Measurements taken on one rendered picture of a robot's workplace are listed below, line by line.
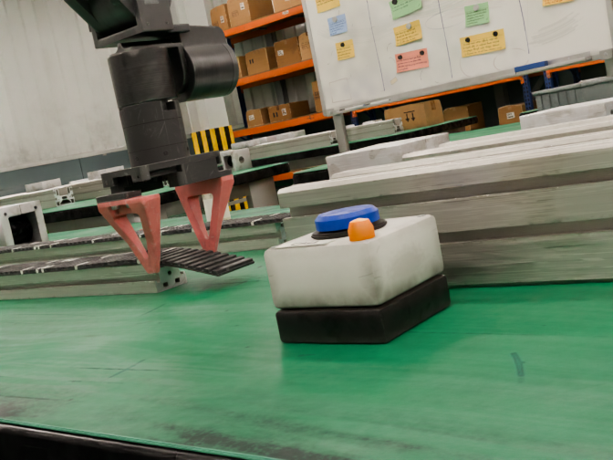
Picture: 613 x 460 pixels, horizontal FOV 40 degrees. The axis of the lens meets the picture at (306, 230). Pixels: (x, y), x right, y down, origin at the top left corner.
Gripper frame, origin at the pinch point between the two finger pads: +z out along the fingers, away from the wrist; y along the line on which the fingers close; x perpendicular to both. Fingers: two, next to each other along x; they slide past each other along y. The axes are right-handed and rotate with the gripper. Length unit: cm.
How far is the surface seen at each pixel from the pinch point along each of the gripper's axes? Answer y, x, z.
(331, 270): -17.1, -31.0, -1.3
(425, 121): 395, 197, 2
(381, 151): 14.0, -15.7, -5.9
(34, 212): 35, 76, -4
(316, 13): 290, 186, -63
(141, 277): -1.5, 4.8, 1.6
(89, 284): -1.5, 13.3, 2.1
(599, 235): -5.1, -42.3, 0.2
